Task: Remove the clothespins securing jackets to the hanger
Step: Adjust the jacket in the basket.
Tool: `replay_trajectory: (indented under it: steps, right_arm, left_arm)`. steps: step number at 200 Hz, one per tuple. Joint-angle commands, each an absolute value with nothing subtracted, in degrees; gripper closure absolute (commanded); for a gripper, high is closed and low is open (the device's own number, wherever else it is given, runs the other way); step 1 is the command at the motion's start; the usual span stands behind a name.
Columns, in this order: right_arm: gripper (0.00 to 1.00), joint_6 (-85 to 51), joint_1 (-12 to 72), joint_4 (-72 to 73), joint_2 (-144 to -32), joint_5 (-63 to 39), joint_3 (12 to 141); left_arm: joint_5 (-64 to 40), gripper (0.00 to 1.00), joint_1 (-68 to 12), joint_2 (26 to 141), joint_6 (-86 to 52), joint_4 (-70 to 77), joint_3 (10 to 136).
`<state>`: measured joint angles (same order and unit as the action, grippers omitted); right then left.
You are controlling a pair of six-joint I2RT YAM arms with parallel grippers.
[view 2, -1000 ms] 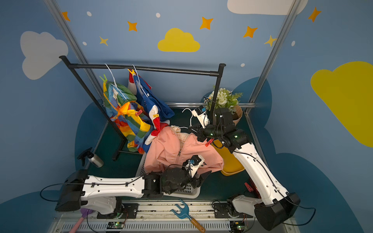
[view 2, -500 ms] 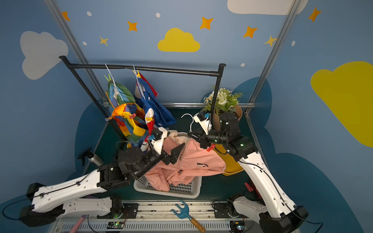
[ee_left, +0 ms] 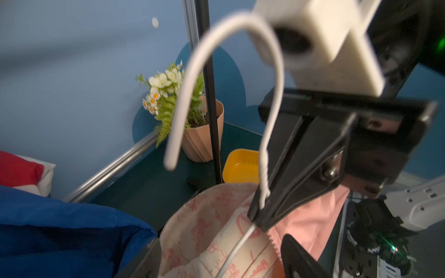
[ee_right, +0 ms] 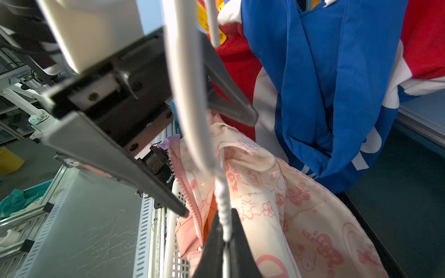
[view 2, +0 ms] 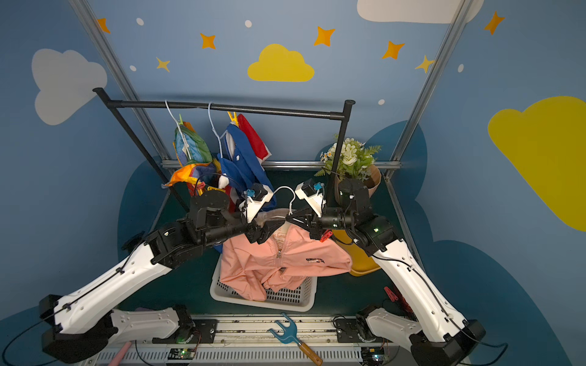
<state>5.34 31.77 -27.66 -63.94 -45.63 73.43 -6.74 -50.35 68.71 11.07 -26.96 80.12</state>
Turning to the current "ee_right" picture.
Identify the white hanger blue jacket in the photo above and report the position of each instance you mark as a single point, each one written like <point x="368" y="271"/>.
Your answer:
<point x="212" y="13"/>

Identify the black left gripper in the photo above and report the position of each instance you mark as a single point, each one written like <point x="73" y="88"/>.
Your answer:
<point x="115" y="101"/>

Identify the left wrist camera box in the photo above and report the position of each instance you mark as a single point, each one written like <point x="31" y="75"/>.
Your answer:
<point x="88" y="32"/>

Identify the black clothes rack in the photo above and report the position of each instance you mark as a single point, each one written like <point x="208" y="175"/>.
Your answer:
<point x="390" y="264"/>

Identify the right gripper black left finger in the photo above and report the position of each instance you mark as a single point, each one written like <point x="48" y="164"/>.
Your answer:
<point x="211" y="262"/>

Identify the white plastic laundry basket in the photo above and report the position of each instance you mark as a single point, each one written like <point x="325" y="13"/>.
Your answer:
<point x="157" y="254"/>

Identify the white wire hanger pink jacket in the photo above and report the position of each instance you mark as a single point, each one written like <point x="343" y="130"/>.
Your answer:
<point x="186" y="74"/>

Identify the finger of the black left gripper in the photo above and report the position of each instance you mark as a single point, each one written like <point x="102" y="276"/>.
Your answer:
<point x="223" y="95"/>

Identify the blue red white jacket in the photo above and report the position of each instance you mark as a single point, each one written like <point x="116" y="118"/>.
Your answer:
<point x="327" y="82"/>

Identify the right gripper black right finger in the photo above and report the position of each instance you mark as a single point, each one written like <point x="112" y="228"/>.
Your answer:
<point x="242" y="263"/>

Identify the pink kids jacket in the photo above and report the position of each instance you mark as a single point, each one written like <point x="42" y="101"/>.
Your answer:
<point x="295" y="227"/>

